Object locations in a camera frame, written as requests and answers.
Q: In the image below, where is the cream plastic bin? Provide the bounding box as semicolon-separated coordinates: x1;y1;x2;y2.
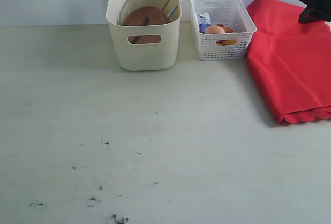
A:
106;0;182;71

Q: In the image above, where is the red tablecloth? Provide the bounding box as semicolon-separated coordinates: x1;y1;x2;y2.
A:
246;0;330;124

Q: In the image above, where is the fried chicken piece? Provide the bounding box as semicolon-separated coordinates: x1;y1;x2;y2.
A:
223;26;235;33

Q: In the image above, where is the dark wooden spoon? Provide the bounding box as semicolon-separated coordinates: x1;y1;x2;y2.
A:
130;16;151;44

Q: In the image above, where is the white perforated plastic basket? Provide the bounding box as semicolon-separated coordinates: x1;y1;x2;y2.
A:
190;0;257;61

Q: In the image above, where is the brown egg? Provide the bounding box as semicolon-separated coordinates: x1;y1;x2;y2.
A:
205;25;226;34

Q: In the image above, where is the metal table knife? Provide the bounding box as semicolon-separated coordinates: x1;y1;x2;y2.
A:
166;5;178;23

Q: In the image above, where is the brown wooden plate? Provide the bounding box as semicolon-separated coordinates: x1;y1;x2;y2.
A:
122;6;168;44

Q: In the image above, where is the blue white milk carton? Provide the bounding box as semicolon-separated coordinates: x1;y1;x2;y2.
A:
197;13;211;33

